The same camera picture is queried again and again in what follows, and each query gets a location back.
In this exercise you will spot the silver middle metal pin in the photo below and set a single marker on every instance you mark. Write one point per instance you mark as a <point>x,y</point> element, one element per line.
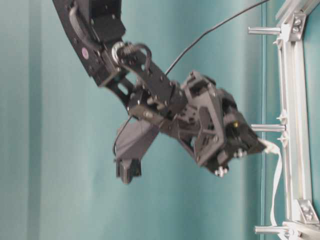
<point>268,127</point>

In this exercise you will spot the silver metal pin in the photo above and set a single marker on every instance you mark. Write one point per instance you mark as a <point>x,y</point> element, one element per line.
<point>264,30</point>
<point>268,127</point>
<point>275,230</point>

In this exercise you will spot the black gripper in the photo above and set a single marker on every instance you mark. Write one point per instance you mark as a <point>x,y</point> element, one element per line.
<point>210,127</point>

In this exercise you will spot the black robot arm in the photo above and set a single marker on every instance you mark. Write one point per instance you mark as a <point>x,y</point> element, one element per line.
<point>95,31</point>

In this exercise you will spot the lower silver corner bracket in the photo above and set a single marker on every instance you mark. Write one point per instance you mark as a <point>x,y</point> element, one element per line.
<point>306,212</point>

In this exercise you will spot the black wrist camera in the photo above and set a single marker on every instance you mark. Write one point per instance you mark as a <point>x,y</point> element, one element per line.
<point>132,142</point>

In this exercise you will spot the silver lower metal pin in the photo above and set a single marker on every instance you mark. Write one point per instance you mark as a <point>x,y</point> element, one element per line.
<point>275,230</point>

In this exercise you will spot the silver corner bracket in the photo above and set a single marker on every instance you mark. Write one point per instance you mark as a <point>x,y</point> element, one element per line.
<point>306,212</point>
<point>297,26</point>

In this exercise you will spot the aluminium extrusion frame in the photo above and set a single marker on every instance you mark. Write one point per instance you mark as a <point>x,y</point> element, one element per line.
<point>294,115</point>

